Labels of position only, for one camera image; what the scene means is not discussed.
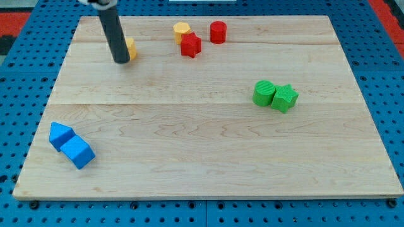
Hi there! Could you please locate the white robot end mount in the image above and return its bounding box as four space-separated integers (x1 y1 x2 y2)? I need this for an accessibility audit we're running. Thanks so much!
78 0 117 10

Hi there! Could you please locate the light wooden board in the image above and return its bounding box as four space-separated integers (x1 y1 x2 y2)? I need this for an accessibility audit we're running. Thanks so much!
13 16 403 201

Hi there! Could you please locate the blue triangle block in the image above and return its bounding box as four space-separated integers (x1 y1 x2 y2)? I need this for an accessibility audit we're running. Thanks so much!
49 122 76 152

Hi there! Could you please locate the red star block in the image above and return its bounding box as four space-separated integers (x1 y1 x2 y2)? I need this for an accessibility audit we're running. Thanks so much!
181 32 202 58

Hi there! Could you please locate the red cylinder block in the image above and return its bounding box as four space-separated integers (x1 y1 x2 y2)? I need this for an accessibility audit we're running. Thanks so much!
210 21 227 44

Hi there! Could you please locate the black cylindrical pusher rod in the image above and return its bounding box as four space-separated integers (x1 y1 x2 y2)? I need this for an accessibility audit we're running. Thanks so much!
98 2 130 64

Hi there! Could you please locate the green cylinder block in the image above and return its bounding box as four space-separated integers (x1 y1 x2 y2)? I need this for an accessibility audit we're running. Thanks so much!
252 80 276 107

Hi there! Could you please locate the yellow hexagon block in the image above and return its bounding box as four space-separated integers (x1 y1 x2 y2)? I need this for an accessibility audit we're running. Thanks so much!
173 21 191 45

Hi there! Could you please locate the green star block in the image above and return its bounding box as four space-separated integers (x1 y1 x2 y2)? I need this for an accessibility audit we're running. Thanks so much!
271 84 299 114

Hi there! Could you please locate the yellow heart block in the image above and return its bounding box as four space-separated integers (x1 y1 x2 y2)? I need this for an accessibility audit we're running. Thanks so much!
126 38 137 60

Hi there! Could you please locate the blue cube block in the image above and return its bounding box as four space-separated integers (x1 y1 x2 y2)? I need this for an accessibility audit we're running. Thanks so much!
61 135 95 170

